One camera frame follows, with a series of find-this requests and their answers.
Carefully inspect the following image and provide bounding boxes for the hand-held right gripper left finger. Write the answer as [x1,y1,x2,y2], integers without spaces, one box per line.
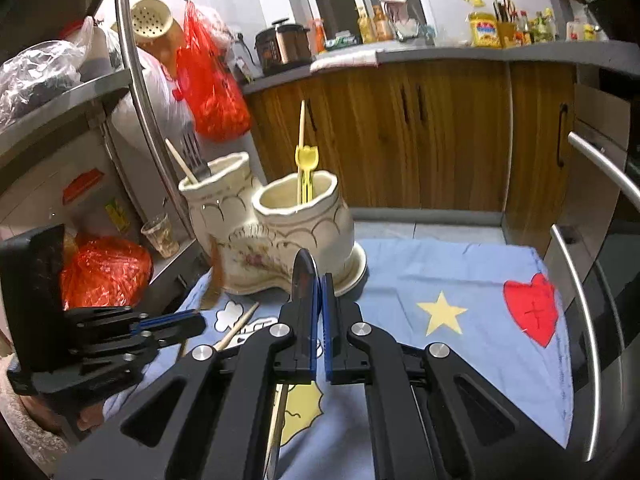
[52,272,326,480]

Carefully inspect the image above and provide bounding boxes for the blue printed cloth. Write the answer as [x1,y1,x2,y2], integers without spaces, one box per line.
[102,237,573,480]

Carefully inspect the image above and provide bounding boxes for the metal storage rack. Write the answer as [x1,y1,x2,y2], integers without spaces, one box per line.
[0,0,216,311]

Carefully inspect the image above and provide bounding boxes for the built-in oven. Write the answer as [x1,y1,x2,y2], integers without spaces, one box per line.
[550,60,640,466]

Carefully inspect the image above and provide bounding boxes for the person's left hand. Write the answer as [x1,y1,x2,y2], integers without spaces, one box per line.
[0,390,106,443]

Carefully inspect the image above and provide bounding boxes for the green flat box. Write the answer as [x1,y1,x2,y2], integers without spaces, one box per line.
[325,31,361,51]

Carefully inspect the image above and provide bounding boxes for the cluster of sauce bottles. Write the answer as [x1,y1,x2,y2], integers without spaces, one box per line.
[517,9,558,45]

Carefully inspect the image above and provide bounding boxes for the yellow training chopsticks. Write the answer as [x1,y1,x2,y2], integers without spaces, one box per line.
[295,100,317,206]

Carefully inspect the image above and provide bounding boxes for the hanging red plastic bag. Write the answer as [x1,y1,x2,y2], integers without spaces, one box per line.
[177,1,252,143]

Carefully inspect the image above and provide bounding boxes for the bulging red plastic bag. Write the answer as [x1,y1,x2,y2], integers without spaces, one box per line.
[60,235,153,311]

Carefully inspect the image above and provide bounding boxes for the clear bag of dark items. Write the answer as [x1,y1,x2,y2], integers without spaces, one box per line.
[0,40,86,126]

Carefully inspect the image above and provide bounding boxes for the pink white ceramic jug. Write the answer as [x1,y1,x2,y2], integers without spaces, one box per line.
[380,0,418,38]

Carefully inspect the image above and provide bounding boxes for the wooden chopstick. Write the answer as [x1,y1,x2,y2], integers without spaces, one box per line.
[214,302,261,352]
[165,139,201,185]

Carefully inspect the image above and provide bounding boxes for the silver fork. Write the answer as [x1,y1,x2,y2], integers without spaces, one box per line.
[180,127,213,181]

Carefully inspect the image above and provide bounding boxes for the white plastic bag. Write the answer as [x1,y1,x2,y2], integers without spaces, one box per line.
[110,47,196,221]

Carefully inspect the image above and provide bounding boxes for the electric pressure cooker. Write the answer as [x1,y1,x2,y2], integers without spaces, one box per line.
[255,19,311,66]

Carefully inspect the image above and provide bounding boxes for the cream ceramic utensil holder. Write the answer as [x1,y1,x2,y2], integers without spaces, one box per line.
[178,152,357,296]

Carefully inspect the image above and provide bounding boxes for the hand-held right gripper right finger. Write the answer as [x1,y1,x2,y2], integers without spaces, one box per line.
[322,272,583,480]

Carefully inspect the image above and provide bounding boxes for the folded white towel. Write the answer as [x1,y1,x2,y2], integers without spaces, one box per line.
[310,50,378,73]

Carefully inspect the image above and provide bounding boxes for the yellow knife holder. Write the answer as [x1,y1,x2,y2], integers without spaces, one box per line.
[492,0,521,48]

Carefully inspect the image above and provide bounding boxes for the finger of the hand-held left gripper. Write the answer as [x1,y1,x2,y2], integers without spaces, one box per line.
[62,307,207,348]
[32,334,161,397]

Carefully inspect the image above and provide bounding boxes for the orange oil bottle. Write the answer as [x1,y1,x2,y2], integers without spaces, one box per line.
[372,5,393,42]

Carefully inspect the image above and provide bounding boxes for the clear plastic cup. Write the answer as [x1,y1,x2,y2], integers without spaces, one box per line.
[141,212,180,259]

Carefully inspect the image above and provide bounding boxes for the grey kitchen countertop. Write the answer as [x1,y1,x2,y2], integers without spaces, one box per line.
[242,40,640,93]

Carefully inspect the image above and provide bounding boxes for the large yellow oil jug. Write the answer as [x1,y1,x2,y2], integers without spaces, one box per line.
[468,11,502,48]

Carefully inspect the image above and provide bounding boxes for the wooden kitchen cabinet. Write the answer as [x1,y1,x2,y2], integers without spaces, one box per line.
[245,57,626,261]

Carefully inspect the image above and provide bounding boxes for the yellow oil bottle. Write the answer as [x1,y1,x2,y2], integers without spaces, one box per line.
[357,7,375,43]

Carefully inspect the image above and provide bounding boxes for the cream plastic colander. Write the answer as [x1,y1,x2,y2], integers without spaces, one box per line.
[131,0,176,45]

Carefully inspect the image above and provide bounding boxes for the white box with red lid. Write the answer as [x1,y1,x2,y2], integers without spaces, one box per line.
[0,150,146,241]

